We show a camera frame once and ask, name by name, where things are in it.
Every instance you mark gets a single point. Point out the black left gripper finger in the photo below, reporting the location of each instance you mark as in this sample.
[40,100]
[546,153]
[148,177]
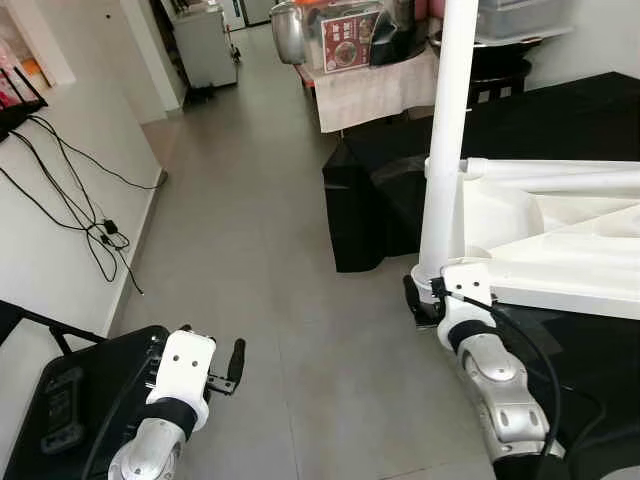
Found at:
[237,362]

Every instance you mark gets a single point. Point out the white plastic table top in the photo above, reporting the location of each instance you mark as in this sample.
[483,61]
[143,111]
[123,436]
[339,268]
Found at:
[560,260]

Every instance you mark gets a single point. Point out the black folding chair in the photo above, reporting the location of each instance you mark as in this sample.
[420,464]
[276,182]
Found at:
[70,400]

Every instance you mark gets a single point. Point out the white floor towel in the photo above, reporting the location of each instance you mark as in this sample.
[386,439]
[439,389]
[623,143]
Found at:
[370,95]

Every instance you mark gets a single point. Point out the black round stool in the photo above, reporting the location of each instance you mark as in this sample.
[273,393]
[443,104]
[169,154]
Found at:
[505,85]

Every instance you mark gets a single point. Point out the black bag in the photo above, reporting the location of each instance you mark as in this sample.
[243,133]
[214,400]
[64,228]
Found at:
[400,45]

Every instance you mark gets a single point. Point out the black metal bowl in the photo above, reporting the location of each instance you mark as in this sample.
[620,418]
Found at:
[510,52]

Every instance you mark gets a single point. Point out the red printed carton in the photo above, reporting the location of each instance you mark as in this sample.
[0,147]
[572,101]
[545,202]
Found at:
[350,42]

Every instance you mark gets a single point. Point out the clear plastic storage box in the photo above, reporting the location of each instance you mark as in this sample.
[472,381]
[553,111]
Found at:
[520,20]

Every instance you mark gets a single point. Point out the silver metal pot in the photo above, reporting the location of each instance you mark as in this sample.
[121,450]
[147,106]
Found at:
[290,30]

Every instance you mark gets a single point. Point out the white cabinet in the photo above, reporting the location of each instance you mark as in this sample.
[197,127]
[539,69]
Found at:
[205,45]

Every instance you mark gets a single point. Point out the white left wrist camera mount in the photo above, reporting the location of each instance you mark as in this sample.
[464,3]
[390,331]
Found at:
[185,370]

